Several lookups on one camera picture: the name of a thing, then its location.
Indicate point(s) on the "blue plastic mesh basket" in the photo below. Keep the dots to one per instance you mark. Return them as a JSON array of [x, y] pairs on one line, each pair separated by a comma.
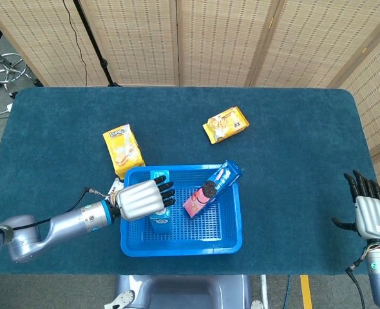
[[209, 235]]

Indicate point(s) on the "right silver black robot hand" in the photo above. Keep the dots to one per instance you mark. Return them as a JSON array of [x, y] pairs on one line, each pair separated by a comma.
[[372, 219]]

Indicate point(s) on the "large yellow Lipo snack bag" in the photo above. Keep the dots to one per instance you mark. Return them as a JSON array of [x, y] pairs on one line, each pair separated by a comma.
[[124, 148]]

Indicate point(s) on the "teal table carpet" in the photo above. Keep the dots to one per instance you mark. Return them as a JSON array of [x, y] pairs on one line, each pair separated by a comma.
[[290, 180]]

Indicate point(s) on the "yellow cracker packet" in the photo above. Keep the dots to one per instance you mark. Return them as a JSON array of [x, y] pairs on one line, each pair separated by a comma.
[[225, 125]]

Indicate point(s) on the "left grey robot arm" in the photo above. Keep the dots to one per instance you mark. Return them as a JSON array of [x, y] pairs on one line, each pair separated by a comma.
[[48, 228]]

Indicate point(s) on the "white burger print snack packet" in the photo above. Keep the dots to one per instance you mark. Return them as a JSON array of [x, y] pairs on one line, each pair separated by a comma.
[[116, 185]]

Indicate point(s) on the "black tripod stand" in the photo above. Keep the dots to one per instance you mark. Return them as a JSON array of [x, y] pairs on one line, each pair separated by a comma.
[[95, 45]]

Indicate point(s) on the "blue pink Oreo box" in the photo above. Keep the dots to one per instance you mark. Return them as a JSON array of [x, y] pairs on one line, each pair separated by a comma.
[[209, 190]]

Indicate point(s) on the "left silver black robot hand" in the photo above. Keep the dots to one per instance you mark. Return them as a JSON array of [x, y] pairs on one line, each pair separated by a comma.
[[138, 199]]

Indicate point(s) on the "light blue carton box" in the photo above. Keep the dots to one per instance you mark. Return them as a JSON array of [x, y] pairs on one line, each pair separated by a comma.
[[161, 223]]

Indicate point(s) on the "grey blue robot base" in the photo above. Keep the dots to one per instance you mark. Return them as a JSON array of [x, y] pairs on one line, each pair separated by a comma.
[[183, 293]]

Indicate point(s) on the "yellow floor tape strip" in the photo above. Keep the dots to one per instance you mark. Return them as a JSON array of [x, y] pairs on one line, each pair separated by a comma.
[[306, 291]]

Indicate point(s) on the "black stool with chrome base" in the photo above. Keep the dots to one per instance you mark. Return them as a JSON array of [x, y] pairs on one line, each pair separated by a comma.
[[6, 69]]

